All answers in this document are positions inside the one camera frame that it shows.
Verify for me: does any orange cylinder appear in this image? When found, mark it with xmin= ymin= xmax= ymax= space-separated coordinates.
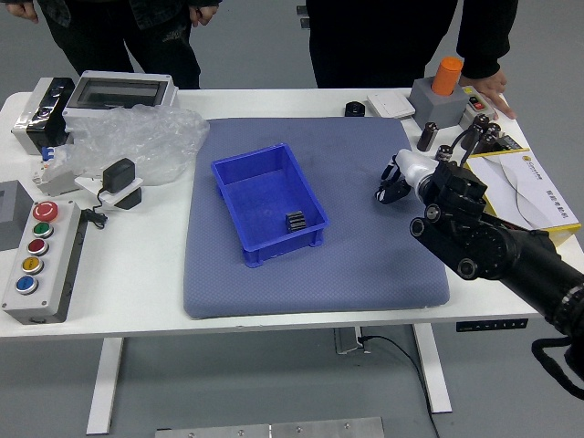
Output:
xmin=431 ymin=56 xmax=464 ymax=97

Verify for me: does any grey block holder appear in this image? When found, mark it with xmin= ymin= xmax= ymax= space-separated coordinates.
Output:
xmin=408 ymin=77 xmax=471 ymax=127

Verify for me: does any black adapter cord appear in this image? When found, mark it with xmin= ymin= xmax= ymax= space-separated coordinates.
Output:
xmin=79 ymin=189 xmax=110 ymax=229

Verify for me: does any white red-button switch box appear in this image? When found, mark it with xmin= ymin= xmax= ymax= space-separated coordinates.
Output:
xmin=460 ymin=85 xmax=496 ymax=120

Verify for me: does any black table control panel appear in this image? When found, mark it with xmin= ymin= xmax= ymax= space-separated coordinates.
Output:
xmin=455 ymin=318 xmax=529 ymax=333

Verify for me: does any person's right hand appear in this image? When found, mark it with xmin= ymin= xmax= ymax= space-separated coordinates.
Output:
xmin=4 ymin=0 xmax=40 ymax=25

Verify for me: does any black power adapter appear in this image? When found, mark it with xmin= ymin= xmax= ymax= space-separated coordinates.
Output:
xmin=101 ymin=157 xmax=136 ymax=195

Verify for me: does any person's left hand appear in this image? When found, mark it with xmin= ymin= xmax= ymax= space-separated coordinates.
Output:
xmin=458 ymin=70 xmax=516 ymax=120
xmin=189 ymin=4 xmax=216 ymax=27

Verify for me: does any yellow and white carton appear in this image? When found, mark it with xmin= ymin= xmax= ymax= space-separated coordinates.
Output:
xmin=464 ymin=148 xmax=583 ymax=247

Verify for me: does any blue plastic box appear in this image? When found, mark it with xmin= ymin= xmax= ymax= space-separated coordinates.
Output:
xmin=210 ymin=142 xmax=331 ymax=269

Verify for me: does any big black gear nut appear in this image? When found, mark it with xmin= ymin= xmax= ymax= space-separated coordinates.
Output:
xmin=285 ymin=210 xmax=307 ymax=234

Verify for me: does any white circuit breaker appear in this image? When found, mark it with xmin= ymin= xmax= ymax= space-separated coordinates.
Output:
xmin=30 ymin=145 xmax=81 ymax=198

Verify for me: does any small black gear nut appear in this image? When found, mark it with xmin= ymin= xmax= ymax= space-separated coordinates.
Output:
xmin=378 ymin=181 xmax=402 ymax=203

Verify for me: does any grey metal plate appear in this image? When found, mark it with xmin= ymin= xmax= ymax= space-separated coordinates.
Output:
xmin=154 ymin=416 xmax=385 ymax=438

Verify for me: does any white wall switch plate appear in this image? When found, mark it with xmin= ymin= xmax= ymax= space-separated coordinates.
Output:
xmin=366 ymin=92 xmax=417 ymax=119

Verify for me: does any white bracket stand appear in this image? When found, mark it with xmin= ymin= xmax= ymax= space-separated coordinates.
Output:
xmin=74 ymin=172 xmax=144 ymax=212

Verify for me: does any plain grey box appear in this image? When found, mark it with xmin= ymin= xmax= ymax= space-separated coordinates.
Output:
xmin=0 ymin=180 xmax=36 ymax=253

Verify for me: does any black circuit board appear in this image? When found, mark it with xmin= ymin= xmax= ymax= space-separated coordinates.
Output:
xmin=495 ymin=131 xmax=525 ymax=151

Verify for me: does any clear-lid distribution box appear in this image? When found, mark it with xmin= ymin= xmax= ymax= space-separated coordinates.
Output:
xmin=62 ymin=69 xmax=180 ymax=129

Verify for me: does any grey five-button control box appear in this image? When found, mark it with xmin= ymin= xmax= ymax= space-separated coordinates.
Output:
xmin=1 ymin=199 xmax=83 ymax=326

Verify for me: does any white table leg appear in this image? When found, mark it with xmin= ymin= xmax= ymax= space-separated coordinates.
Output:
xmin=412 ymin=324 xmax=454 ymax=414
xmin=85 ymin=337 xmax=125 ymax=435

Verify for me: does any grey-blue mat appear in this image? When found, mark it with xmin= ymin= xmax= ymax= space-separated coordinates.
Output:
xmin=182 ymin=117 xmax=451 ymax=320

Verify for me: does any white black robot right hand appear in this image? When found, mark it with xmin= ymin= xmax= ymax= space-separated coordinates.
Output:
xmin=374 ymin=149 xmax=439 ymax=205

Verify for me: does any grey under-table power box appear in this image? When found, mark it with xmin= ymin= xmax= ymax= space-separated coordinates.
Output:
xmin=334 ymin=326 xmax=371 ymax=356

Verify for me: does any clear plastic bag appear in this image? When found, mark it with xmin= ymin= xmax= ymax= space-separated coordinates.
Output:
xmin=45 ymin=103 xmax=212 ymax=187

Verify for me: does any person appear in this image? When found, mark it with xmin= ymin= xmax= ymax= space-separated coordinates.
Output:
xmin=304 ymin=0 xmax=520 ymax=90
xmin=0 ymin=0 xmax=224 ymax=90

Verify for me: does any black power cable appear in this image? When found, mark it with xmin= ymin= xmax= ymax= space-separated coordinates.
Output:
xmin=358 ymin=335 xmax=442 ymax=438

